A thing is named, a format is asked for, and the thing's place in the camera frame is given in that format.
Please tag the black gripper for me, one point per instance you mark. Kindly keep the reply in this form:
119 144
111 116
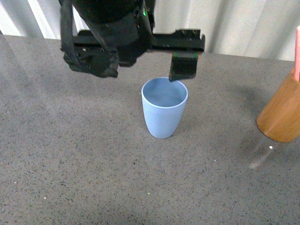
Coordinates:
120 43

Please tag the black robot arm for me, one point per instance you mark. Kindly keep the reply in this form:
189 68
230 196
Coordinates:
104 11

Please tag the light blue plastic cup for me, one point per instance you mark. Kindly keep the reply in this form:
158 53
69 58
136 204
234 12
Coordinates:
163 105

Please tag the wooden chopstick holder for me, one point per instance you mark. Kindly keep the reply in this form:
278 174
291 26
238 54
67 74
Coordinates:
280 118

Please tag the white pleated curtain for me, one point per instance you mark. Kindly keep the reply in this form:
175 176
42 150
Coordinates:
253 28

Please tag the pink chopstick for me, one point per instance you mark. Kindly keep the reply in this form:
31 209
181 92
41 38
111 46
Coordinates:
297 55

